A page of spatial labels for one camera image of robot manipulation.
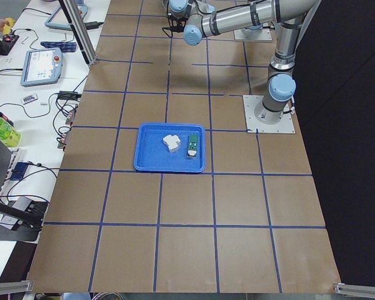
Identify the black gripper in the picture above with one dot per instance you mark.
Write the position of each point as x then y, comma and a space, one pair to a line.
177, 26

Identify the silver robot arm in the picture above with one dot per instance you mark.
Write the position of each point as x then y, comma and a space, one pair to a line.
276, 26

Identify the blue checkered cloth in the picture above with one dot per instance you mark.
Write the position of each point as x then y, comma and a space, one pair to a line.
65, 47

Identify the far teach pendant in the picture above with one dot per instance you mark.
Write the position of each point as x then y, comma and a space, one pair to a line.
58, 20

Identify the teach pendant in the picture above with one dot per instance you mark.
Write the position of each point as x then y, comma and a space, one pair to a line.
42, 66
58, 20

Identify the green relay module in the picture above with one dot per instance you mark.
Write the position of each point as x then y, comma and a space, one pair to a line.
192, 146

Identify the white circuit breaker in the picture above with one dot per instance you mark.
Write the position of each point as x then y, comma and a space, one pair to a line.
172, 142

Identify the blue plastic tray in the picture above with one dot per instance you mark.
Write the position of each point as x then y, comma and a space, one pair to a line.
153, 155

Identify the black power adapter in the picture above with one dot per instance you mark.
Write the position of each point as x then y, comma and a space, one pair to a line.
69, 95

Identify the near teach pendant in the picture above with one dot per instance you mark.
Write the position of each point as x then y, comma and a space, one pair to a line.
42, 66

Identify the small remote control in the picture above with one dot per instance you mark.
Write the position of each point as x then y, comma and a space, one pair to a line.
29, 98

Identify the green drink bottle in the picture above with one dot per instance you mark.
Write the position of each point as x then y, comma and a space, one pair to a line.
9, 135

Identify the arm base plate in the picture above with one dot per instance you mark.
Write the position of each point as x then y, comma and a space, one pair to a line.
256, 35
254, 125

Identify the aluminium frame post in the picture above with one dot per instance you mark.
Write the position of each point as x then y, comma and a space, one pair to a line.
78, 27

